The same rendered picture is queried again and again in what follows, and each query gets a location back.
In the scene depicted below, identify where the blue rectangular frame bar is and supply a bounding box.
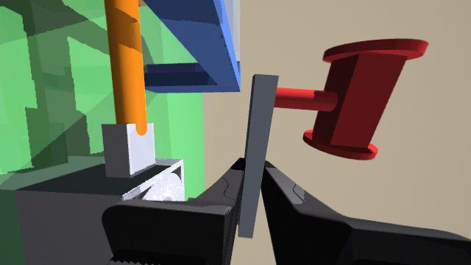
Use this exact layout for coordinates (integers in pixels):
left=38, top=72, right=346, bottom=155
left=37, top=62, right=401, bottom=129
left=143, top=0, right=241, bottom=93

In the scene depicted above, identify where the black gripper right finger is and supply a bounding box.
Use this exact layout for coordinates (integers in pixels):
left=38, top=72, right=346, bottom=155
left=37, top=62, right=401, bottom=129
left=261, top=160, right=471, bottom=265

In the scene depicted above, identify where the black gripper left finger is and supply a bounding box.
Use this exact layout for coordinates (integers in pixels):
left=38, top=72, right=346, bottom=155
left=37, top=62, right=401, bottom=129
left=102, top=158, right=246, bottom=265

